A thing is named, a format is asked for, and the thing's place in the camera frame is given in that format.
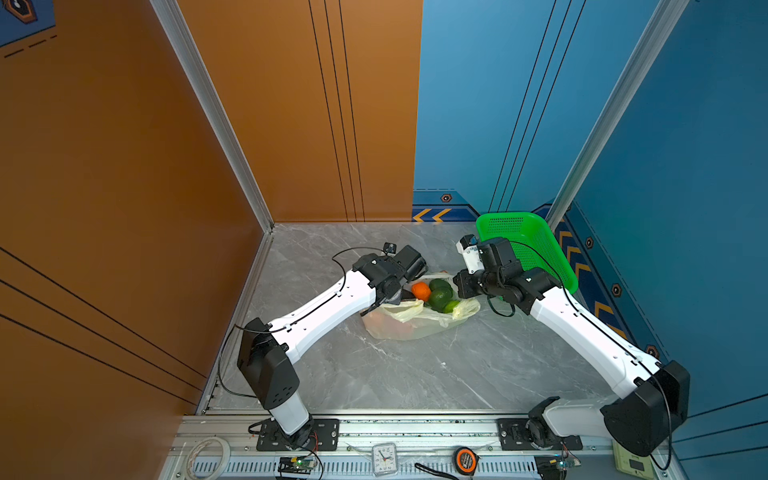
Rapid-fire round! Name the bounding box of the yellow printed plastic bag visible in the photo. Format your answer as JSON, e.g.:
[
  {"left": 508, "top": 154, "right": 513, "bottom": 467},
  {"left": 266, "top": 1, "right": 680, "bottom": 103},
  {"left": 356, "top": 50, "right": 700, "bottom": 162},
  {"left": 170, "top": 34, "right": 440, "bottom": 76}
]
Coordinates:
[{"left": 362, "top": 272, "right": 481, "bottom": 341}]

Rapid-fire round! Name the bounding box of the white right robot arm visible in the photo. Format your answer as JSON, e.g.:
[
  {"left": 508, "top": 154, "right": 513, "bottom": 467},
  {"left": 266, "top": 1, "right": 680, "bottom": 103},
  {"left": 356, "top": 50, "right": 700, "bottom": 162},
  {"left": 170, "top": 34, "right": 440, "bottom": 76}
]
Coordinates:
[{"left": 453, "top": 235, "right": 690, "bottom": 457}]

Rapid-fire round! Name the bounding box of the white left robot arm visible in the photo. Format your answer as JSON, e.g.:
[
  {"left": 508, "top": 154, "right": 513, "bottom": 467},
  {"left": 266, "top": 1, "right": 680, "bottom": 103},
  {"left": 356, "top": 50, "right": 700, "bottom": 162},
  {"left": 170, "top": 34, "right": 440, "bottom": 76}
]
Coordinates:
[{"left": 236, "top": 244, "right": 427, "bottom": 444}]

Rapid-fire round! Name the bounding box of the orange fruit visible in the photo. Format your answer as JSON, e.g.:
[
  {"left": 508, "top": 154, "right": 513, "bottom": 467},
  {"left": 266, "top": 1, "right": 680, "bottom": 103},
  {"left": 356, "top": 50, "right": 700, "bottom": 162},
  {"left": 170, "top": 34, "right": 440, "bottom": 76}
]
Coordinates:
[{"left": 411, "top": 282, "right": 432, "bottom": 302}]

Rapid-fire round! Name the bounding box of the light green fruit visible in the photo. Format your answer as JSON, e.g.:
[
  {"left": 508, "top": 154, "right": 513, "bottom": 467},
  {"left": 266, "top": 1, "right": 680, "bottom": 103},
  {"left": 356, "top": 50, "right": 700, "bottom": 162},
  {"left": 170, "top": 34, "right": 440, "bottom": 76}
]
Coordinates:
[{"left": 443, "top": 300, "right": 461, "bottom": 314}]

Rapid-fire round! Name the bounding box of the green plastic basket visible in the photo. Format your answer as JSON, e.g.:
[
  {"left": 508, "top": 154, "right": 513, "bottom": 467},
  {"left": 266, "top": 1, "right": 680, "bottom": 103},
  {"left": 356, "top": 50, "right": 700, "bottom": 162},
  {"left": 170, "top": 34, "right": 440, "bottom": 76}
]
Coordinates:
[{"left": 475, "top": 212, "right": 578, "bottom": 294}]

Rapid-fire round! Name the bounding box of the dark green avocado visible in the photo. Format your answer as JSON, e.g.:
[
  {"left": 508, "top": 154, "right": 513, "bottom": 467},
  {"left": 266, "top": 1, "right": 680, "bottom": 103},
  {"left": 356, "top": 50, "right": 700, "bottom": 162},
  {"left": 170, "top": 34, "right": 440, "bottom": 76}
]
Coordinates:
[{"left": 427, "top": 278, "right": 454, "bottom": 313}]

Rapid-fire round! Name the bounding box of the small white clock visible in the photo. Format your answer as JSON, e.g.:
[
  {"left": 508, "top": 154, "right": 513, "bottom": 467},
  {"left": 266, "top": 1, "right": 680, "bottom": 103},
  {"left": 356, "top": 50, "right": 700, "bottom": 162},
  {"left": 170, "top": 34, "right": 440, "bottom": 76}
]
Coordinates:
[{"left": 371, "top": 442, "right": 399, "bottom": 477}]

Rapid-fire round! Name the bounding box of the orange black tape measure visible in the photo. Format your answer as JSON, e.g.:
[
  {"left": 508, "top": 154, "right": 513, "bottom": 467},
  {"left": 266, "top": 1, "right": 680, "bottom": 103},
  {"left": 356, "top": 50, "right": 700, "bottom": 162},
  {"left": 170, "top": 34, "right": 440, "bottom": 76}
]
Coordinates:
[{"left": 452, "top": 447, "right": 479, "bottom": 477}]

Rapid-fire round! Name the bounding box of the right green circuit board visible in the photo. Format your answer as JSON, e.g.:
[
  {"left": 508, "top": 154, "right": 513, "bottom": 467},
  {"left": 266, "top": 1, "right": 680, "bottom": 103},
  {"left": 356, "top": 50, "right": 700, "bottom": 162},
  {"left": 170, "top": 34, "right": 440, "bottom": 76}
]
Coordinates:
[{"left": 534, "top": 456, "right": 582, "bottom": 480}]

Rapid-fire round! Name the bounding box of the green circuit board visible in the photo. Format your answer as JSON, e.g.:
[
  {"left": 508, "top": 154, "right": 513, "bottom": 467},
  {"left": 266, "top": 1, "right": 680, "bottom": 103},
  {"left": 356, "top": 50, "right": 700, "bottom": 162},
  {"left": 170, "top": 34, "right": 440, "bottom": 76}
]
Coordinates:
[
  {"left": 277, "top": 456, "right": 319, "bottom": 479},
  {"left": 534, "top": 456, "right": 582, "bottom": 480}
]

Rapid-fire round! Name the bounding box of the left green circuit board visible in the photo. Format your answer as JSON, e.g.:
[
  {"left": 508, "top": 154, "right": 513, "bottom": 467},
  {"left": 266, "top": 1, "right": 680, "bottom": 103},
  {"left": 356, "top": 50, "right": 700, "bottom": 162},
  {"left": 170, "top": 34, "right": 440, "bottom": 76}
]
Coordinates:
[{"left": 277, "top": 456, "right": 319, "bottom": 479}]

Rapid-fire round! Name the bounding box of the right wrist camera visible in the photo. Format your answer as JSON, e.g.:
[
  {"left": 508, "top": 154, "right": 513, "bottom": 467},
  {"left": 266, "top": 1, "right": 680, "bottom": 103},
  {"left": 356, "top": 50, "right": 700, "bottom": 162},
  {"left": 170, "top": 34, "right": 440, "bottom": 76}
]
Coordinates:
[{"left": 456, "top": 234, "right": 484, "bottom": 274}]

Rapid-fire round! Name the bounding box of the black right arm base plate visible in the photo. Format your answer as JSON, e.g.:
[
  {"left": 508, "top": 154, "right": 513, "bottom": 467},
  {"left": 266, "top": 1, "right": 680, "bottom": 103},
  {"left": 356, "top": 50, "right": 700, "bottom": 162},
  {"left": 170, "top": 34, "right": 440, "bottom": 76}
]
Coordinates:
[{"left": 496, "top": 418, "right": 583, "bottom": 451}]

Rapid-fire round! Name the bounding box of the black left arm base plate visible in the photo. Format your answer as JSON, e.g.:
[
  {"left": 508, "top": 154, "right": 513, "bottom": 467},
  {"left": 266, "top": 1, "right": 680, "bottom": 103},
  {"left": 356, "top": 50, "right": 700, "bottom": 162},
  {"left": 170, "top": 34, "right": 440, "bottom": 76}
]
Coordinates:
[{"left": 249, "top": 418, "right": 340, "bottom": 452}]

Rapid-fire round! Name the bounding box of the aluminium front rail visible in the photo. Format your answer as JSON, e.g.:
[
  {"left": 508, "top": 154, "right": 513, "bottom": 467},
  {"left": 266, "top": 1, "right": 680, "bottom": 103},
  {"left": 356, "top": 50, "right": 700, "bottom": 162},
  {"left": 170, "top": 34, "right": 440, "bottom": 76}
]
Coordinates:
[{"left": 159, "top": 411, "right": 631, "bottom": 479}]

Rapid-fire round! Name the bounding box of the black strap on rail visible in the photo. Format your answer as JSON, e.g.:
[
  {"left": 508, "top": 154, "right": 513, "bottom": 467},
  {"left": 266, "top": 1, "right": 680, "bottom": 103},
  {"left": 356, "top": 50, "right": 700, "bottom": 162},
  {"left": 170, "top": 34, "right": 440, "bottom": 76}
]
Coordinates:
[{"left": 414, "top": 462, "right": 460, "bottom": 480}]

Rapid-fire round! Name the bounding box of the green wall switch box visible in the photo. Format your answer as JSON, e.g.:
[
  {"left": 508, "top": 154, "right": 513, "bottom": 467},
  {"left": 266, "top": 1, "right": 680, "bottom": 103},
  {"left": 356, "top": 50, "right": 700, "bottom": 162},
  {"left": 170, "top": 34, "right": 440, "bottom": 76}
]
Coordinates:
[{"left": 612, "top": 440, "right": 656, "bottom": 480}]

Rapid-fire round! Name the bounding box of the aluminium corner post right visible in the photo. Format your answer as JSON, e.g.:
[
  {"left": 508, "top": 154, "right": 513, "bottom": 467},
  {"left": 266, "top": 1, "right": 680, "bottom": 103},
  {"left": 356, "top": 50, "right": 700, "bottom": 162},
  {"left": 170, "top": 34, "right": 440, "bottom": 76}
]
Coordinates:
[{"left": 546, "top": 0, "right": 689, "bottom": 232}]

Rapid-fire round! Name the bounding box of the aluminium corner post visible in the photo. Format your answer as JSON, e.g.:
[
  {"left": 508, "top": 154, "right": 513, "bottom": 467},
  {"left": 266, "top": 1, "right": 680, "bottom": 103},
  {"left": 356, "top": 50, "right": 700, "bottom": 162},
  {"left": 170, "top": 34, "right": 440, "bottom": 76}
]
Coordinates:
[
  {"left": 150, "top": 0, "right": 274, "bottom": 234},
  {"left": 546, "top": 0, "right": 689, "bottom": 232}
]

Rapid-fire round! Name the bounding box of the aluminium corner post left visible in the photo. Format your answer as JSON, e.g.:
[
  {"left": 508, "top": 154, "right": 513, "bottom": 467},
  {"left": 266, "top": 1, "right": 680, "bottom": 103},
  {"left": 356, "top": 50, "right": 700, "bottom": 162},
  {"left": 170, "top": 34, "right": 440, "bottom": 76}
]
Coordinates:
[{"left": 150, "top": 0, "right": 274, "bottom": 234}]

